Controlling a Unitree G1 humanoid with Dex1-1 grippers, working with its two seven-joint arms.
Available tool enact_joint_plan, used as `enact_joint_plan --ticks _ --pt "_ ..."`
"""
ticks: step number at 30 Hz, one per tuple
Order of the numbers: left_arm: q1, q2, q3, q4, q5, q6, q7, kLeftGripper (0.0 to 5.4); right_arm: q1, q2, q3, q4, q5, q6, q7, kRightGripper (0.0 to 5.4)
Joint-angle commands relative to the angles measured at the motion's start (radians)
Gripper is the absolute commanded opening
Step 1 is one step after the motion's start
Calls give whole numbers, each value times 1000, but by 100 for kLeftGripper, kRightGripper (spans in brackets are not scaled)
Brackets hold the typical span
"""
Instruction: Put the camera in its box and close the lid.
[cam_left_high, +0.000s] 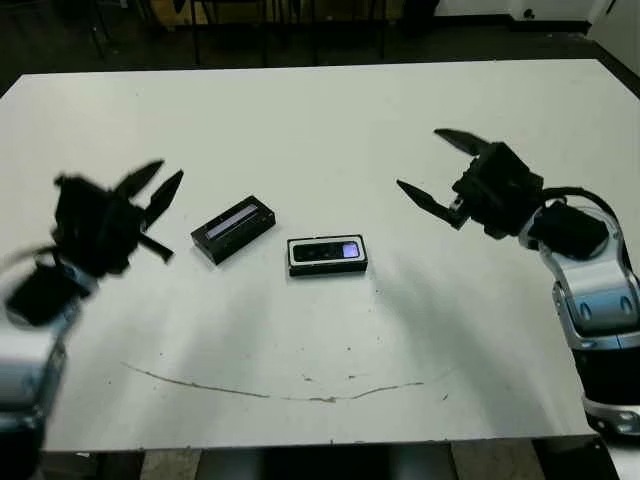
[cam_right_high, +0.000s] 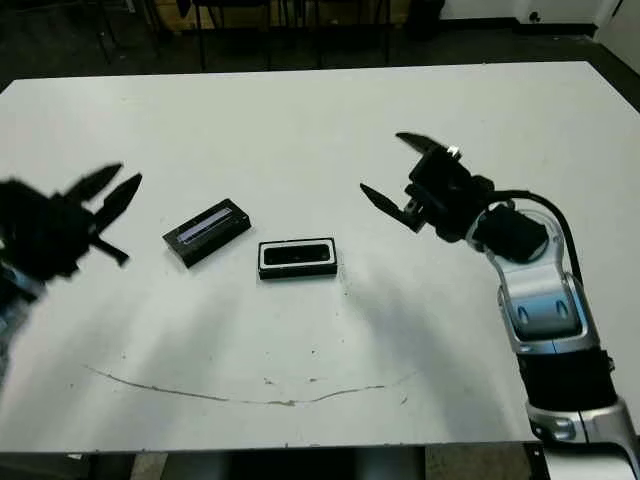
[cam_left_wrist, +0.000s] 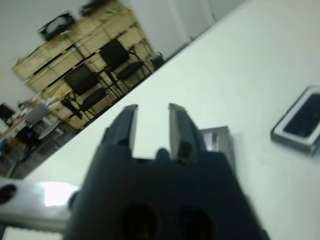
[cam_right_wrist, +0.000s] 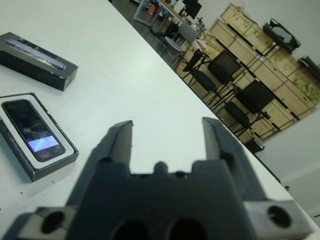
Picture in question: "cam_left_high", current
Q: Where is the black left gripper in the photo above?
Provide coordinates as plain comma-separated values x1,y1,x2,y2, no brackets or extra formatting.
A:
54,159,184,279

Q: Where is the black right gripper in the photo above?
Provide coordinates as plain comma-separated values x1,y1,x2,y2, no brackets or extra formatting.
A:
396,128,539,241

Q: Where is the black box lid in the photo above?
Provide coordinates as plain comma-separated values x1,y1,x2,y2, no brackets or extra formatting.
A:
190,194,278,269

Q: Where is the black box base white inlay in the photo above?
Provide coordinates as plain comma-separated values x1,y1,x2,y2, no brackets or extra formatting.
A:
286,232,370,279

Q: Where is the black metal chair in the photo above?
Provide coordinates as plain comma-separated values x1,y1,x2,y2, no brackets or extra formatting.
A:
187,0,271,69

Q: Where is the black waste bin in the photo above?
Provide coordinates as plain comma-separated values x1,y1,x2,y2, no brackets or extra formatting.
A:
399,0,441,39

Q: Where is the dark robot lower body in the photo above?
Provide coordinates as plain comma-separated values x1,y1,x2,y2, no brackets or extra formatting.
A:
199,442,451,480

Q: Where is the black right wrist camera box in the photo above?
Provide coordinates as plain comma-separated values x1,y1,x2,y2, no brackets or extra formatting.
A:
489,142,545,199

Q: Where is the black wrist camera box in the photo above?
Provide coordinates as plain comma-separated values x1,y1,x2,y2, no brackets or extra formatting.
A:
52,173,109,236
489,142,545,199

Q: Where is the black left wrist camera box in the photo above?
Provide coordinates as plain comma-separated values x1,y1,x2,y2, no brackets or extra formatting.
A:
52,173,109,236

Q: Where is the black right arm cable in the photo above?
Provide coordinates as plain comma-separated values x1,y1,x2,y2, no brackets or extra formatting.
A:
542,185,619,224

